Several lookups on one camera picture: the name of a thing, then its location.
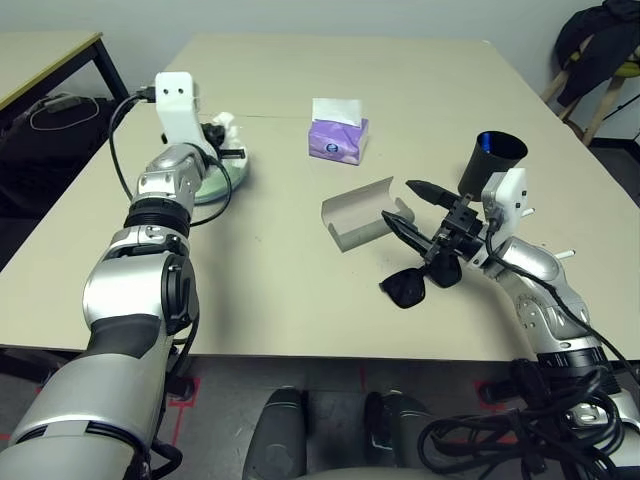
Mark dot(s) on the grey robot leg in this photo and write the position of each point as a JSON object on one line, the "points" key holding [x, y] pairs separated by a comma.
{"points": [[277, 435], [400, 415]]}

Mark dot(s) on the beige side table black frame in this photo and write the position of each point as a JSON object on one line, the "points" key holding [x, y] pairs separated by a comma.
{"points": [[35, 55]]}

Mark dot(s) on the grey glasses case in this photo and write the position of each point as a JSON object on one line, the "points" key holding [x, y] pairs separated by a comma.
{"points": [[350, 220]]}

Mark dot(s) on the black cup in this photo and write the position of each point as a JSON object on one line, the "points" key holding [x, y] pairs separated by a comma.
{"points": [[475, 175]]}

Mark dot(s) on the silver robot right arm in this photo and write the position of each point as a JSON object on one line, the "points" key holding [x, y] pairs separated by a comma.
{"points": [[535, 270]]}

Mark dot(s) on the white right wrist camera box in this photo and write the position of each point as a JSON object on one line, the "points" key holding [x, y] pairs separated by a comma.
{"points": [[507, 197]]}

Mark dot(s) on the yellow-green stool cushion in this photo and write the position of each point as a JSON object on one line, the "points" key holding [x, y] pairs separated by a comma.
{"points": [[631, 67]]}

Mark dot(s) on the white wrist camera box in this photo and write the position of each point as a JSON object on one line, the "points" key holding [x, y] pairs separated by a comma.
{"points": [[507, 197], [175, 105]]}

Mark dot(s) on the grey robot right leg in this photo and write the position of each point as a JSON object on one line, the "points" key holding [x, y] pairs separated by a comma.
{"points": [[400, 415]]}

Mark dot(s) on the purple tissue box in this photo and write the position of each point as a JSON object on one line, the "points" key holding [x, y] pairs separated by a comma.
{"points": [[335, 145]]}

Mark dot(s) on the black sunglasses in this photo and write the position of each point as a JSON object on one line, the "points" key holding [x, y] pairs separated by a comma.
{"points": [[405, 292]]}

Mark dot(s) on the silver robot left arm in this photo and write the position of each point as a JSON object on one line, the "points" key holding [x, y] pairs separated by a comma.
{"points": [[130, 280]]}

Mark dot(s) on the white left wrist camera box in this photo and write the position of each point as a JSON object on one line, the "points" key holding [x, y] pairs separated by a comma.
{"points": [[175, 105]]}

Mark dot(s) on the green plate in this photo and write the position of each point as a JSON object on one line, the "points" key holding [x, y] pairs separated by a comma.
{"points": [[220, 187]]}

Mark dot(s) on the white tissue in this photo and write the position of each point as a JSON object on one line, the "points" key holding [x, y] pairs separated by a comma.
{"points": [[227, 122]]}

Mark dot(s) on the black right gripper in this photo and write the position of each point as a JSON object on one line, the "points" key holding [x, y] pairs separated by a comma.
{"points": [[460, 225]]}

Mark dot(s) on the grey robot left leg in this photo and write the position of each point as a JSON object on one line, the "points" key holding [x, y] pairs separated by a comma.
{"points": [[277, 435]]}

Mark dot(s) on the wooden stool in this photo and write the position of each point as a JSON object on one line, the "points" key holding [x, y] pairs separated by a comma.
{"points": [[602, 110]]}

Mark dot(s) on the black jacket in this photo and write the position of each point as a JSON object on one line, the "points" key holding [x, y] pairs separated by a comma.
{"points": [[590, 40]]}

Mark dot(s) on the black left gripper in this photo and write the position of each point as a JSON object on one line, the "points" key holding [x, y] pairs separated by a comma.
{"points": [[214, 135]]}

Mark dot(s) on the grey power adapter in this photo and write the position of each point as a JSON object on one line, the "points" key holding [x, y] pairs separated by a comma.
{"points": [[62, 102]]}

